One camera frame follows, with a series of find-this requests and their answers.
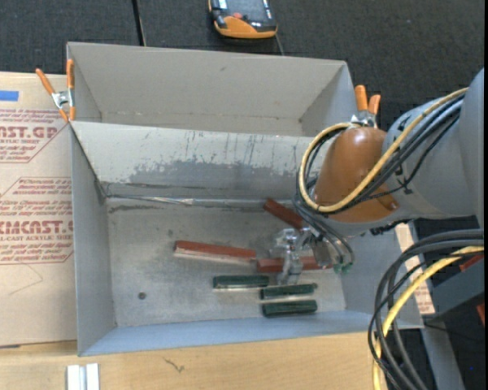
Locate brown cardboard board red print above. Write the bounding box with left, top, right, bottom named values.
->
left=0, top=70, right=79, bottom=349

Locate grey metal bin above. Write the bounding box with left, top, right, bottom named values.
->
left=66, top=41, right=425, bottom=358

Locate red-brown flat block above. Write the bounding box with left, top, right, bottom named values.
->
left=263, top=198, right=307, bottom=232
left=255, top=256, right=334, bottom=275
left=172, top=240, right=258, bottom=267

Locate dark green flat block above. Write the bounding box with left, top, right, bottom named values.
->
left=259, top=283, right=319, bottom=301
left=261, top=299, right=319, bottom=319
left=211, top=274, right=271, bottom=290

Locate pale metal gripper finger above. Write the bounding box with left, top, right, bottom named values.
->
left=272, top=227, right=311, bottom=259
left=277, top=255, right=303, bottom=285

